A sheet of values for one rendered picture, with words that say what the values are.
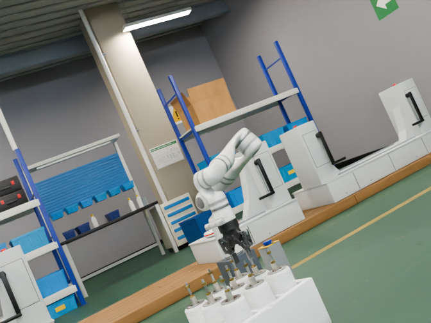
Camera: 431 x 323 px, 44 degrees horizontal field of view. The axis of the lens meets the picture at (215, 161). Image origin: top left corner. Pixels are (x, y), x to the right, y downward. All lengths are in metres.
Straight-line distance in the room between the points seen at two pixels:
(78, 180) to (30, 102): 3.12
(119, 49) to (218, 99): 2.14
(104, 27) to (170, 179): 2.64
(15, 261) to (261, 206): 1.93
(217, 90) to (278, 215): 3.46
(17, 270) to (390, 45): 6.01
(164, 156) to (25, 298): 5.03
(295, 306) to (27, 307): 2.22
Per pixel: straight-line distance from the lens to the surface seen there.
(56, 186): 7.81
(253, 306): 1.92
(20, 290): 3.76
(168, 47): 11.62
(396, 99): 5.53
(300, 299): 1.97
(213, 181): 1.86
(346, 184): 4.68
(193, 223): 6.52
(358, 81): 8.68
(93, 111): 10.70
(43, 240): 6.38
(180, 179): 8.41
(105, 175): 7.94
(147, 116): 8.50
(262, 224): 4.20
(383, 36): 8.12
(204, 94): 7.30
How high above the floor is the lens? 0.63
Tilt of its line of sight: 2 degrees up
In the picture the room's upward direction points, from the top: 24 degrees counter-clockwise
